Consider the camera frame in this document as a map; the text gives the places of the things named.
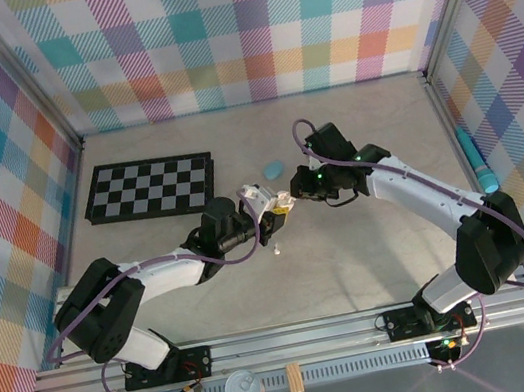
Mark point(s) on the blue earbud charging case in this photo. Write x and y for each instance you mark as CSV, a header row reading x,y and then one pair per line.
x,y
272,170

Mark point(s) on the small white screw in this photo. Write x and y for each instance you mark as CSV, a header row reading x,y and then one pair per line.
x,y
276,249

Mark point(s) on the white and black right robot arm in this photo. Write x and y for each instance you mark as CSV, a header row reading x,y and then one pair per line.
x,y
424,193

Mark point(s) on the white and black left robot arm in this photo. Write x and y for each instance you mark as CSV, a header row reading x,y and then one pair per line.
x,y
164,274

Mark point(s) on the black and grey chessboard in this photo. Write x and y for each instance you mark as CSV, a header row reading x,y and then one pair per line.
x,y
138,187

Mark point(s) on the teal cylindrical tube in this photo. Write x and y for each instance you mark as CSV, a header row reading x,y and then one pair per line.
x,y
478,163

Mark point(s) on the small wooden block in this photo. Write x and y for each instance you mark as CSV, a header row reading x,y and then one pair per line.
x,y
294,378

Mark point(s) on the slotted metal strip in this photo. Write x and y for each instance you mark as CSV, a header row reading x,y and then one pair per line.
x,y
348,368

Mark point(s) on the silver tin can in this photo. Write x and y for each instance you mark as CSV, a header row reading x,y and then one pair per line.
x,y
244,389

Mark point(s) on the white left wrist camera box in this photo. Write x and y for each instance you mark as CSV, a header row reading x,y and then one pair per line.
x,y
256,198

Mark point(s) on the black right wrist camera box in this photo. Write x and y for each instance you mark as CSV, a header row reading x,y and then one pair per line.
x,y
330,143

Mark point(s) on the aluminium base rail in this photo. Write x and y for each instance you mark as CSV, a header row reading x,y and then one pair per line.
x,y
292,340

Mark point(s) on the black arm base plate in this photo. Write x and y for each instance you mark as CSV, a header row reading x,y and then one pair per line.
x,y
195,362
401,323

